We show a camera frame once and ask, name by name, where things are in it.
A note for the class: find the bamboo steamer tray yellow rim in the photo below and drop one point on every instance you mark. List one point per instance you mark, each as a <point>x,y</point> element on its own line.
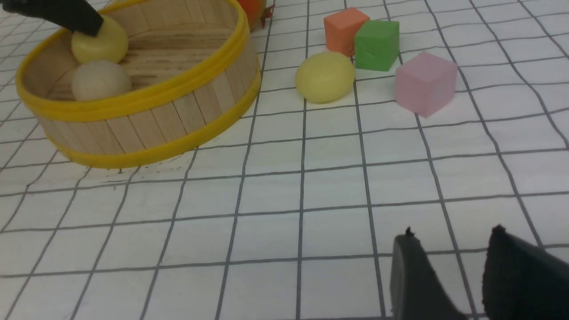
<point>194,73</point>

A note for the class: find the white cream bun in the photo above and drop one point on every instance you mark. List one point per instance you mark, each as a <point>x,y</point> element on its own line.
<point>100,79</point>

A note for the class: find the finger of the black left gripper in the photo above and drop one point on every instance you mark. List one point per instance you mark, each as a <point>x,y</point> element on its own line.
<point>73,15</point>

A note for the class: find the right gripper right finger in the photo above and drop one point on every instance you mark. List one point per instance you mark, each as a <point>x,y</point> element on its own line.
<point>522,281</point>

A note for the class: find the green cube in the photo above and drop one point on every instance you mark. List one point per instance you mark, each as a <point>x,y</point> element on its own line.
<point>377,45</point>

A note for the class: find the orange cube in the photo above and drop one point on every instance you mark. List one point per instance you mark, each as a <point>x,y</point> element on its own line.
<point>341,28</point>

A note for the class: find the red tomato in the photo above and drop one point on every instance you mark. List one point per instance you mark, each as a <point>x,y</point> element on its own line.
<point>257,12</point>

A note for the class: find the pink cube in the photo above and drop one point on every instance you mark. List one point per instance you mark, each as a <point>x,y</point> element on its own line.
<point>426,83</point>

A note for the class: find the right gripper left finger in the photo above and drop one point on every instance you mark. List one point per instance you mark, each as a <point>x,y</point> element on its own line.
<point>415,290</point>

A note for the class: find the pale yellow bun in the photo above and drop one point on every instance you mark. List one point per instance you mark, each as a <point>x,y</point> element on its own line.
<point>325,77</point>
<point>111,43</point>

